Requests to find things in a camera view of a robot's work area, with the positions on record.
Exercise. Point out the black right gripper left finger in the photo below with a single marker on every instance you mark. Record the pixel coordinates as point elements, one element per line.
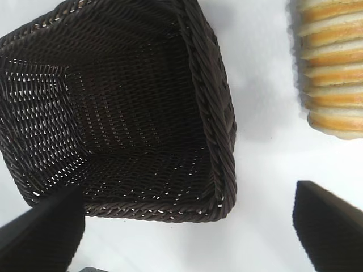
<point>37,241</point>

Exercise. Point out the long striped bread loaf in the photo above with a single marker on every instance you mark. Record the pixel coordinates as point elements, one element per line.
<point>334,85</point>

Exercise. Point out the dark brown wicker basket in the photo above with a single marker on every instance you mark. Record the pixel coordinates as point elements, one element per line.
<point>127,113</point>

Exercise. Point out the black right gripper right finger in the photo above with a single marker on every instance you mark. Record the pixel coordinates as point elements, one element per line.
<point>331,232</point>

